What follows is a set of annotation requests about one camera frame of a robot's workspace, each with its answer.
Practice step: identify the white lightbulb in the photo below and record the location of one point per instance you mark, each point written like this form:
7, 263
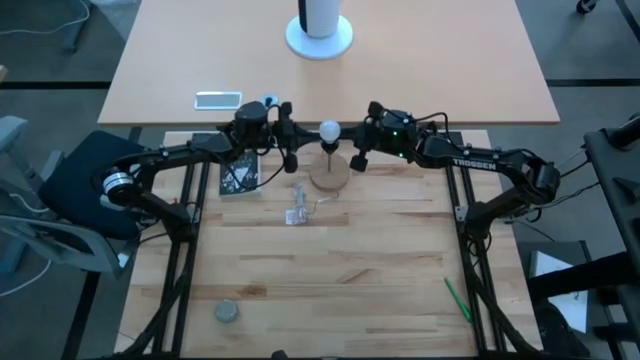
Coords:
330, 131

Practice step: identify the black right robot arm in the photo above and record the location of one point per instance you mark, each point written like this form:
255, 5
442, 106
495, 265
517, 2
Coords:
480, 162

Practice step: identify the silver smartphone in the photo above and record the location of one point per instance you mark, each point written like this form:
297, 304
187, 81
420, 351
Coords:
218, 100

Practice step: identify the green pen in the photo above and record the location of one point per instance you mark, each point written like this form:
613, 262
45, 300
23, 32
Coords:
457, 299

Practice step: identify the white paper sheet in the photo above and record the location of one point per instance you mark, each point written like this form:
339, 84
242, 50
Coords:
560, 300

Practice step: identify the black paperback book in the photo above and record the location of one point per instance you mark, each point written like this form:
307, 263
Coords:
235, 178

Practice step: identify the black caster wheel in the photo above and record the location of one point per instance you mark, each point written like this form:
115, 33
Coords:
585, 5

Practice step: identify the grey round tape roll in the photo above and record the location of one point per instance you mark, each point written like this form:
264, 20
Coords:
226, 311

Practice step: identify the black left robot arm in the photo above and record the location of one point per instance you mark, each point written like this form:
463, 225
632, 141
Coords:
165, 152

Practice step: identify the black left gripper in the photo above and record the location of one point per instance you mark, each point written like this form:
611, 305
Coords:
285, 135

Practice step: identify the white tower fan round base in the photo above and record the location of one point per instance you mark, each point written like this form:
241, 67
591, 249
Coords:
319, 42

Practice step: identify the black and grey office chair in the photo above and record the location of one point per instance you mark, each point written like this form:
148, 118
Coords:
75, 170

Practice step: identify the black aluminium table frame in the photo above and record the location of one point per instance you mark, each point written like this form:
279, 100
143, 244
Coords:
201, 138

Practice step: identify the wooden-base lamp with black socket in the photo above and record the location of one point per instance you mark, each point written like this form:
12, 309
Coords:
330, 175

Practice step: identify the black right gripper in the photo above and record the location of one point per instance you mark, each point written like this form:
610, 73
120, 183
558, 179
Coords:
390, 137

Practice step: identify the clear plastic wrapper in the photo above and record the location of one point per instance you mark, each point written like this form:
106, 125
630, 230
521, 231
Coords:
299, 210

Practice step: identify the black equipment cart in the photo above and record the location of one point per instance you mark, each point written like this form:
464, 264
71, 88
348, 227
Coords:
612, 165

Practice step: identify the light brown office desk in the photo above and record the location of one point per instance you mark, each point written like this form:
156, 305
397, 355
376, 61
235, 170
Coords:
425, 75

